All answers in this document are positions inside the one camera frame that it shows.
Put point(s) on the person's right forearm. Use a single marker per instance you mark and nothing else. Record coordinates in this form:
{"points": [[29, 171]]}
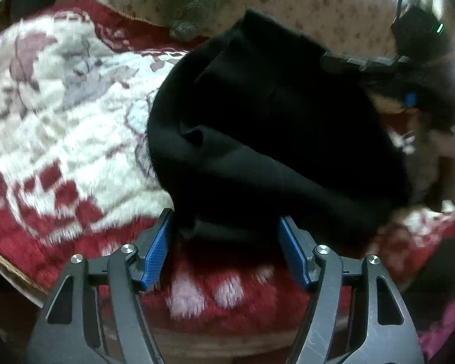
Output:
{"points": [[438, 159]]}

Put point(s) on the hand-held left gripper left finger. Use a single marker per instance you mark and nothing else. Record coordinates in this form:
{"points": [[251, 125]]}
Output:
{"points": [[157, 252]]}

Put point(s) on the red and white fleece blanket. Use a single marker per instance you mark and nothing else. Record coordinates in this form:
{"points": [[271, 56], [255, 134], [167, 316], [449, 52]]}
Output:
{"points": [[68, 129]]}

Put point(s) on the black pants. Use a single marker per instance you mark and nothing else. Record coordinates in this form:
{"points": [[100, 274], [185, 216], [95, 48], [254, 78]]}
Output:
{"points": [[265, 129]]}

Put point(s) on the pink cloth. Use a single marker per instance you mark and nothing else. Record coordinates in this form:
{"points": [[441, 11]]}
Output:
{"points": [[445, 333]]}

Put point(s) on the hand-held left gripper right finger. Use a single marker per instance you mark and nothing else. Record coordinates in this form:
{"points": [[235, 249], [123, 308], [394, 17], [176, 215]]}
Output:
{"points": [[294, 252]]}

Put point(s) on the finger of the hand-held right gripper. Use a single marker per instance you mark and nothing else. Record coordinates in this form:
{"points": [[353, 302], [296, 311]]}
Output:
{"points": [[410, 99], [358, 62]]}

